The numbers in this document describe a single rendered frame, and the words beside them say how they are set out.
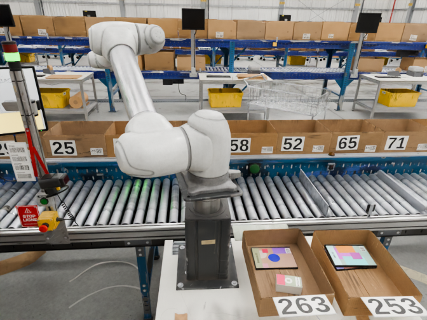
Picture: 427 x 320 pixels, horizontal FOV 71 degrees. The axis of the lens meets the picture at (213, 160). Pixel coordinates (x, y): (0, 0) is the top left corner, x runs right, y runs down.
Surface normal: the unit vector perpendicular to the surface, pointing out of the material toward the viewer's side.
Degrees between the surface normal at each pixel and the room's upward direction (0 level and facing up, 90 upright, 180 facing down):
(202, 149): 85
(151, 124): 28
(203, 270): 90
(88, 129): 90
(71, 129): 90
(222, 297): 0
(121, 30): 37
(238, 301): 0
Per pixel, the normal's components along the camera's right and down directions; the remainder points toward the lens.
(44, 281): 0.02, -0.90
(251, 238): 0.10, 0.42
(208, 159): 0.39, 0.44
